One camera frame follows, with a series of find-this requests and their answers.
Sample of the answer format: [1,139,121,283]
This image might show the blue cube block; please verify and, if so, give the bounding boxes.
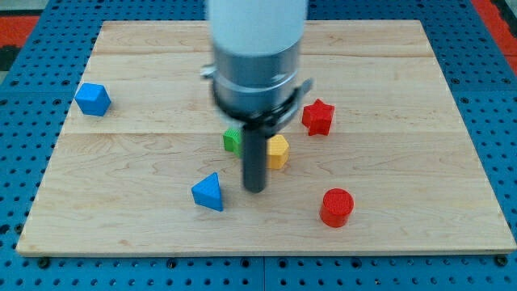
[74,82,111,116]

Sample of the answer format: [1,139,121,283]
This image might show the green block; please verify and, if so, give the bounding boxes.
[222,128,242,158]

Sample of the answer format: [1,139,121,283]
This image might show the yellow hexagon block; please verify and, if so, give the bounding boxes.
[267,134,290,170]

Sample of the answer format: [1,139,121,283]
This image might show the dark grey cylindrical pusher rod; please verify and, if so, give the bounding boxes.
[242,125,267,193]

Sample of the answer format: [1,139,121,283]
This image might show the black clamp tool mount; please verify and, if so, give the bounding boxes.
[212,78,313,135]

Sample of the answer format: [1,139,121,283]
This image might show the red cylinder block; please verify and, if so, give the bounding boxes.
[319,188,355,228]

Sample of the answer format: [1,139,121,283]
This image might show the blue triangle block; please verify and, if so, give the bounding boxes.
[191,172,224,212]

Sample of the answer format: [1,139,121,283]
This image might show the light wooden board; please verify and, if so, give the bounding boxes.
[16,20,516,257]

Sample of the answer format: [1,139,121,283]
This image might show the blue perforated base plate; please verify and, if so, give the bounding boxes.
[1,0,516,290]

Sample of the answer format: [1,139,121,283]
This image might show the red star block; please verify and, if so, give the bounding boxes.
[302,99,335,136]

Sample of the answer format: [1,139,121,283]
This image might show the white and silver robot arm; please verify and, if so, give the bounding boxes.
[202,0,313,193]

